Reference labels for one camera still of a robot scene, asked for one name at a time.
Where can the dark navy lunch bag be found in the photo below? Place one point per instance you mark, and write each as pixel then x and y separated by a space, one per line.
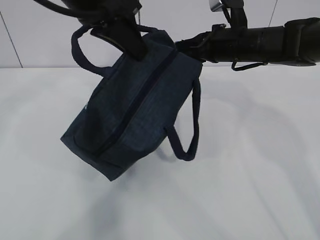
pixel 135 105

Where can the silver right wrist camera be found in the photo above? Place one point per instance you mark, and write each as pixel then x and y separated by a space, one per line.
pixel 233 11

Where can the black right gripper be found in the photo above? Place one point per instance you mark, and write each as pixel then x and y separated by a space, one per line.
pixel 216 46

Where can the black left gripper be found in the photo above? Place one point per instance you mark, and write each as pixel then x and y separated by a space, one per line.
pixel 114 21

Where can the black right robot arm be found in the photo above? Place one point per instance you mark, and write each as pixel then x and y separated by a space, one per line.
pixel 297 43

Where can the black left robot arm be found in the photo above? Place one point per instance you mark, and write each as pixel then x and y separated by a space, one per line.
pixel 69 10

